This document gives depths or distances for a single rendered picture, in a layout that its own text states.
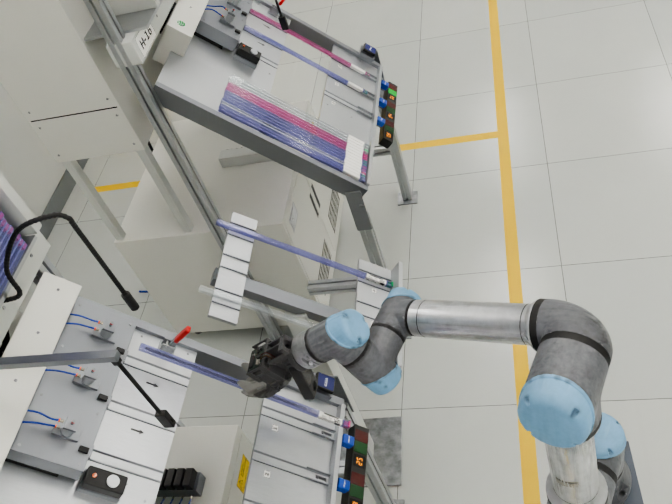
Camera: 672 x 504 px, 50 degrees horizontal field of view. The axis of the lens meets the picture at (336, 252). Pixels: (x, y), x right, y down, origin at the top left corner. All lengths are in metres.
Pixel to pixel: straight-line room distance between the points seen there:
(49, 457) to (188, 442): 0.65
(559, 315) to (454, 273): 1.68
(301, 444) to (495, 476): 0.90
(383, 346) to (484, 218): 1.75
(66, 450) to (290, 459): 0.50
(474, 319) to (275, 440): 0.57
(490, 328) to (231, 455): 0.87
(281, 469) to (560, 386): 0.71
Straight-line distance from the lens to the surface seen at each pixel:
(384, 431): 2.55
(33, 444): 1.44
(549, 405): 1.17
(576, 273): 2.87
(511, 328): 1.32
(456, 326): 1.37
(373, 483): 2.22
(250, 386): 1.55
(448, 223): 3.11
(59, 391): 1.48
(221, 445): 1.97
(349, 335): 1.33
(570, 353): 1.21
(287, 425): 1.70
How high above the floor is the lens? 2.19
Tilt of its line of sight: 44 degrees down
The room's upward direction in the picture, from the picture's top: 21 degrees counter-clockwise
